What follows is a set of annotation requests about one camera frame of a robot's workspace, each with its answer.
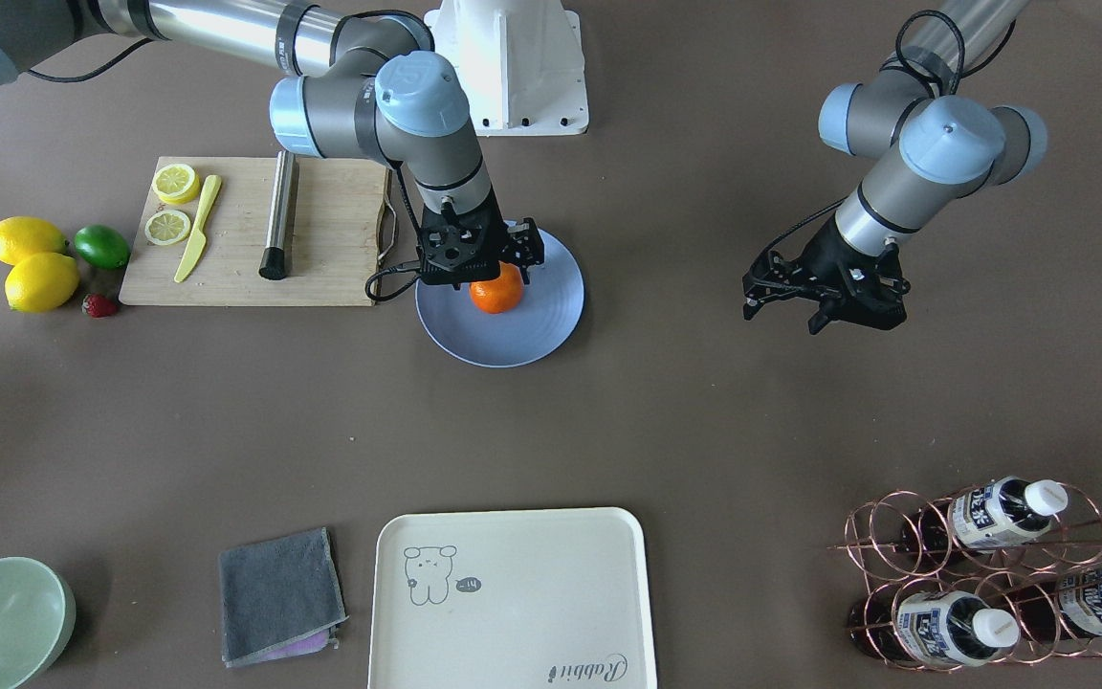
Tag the orange mandarin fruit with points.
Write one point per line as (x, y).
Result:
(494, 296)

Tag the copper wire bottle rack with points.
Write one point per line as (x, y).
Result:
(871, 540)

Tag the cream rabbit tray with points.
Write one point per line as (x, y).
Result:
(550, 598)

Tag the grey folded cloth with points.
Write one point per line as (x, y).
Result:
(279, 598)

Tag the blue round plate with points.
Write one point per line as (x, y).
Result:
(553, 303)

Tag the mint green bowl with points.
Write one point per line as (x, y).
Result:
(37, 616)

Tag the tea bottle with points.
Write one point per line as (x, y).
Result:
(1068, 608)
(933, 630)
(1004, 512)

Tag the steel muddler black tip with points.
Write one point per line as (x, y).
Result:
(273, 265)

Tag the yellow lemon upper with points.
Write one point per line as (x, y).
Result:
(24, 235)

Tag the yellow lemon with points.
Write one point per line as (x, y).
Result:
(24, 235)
(41, 282)

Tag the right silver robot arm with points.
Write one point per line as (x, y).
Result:
(364, 86)

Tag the lemon half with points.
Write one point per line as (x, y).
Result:
(176, 184)
(167, 227)

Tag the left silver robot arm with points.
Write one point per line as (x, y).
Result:
(929, 145)

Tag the green lime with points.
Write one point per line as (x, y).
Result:
(102, 246)

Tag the lemon half lower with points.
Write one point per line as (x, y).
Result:
(176, 184)

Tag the wooden cutting board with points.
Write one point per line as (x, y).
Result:
(332, 241)

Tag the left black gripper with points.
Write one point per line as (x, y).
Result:
(825, 256)

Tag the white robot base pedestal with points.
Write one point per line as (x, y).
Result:
(521, 64)

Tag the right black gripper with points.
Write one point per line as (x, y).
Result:
(526, 243)

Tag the red strawberry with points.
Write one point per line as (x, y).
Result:
(99, 306)

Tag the yellow lemon lower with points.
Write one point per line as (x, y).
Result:
(41, 282)

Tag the lemon half upper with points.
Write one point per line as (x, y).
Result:
(167, 227)

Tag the yellow plastic knife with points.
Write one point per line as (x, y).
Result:
(197, 239)

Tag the tea bottle middle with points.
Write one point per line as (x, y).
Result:
(933, 630)

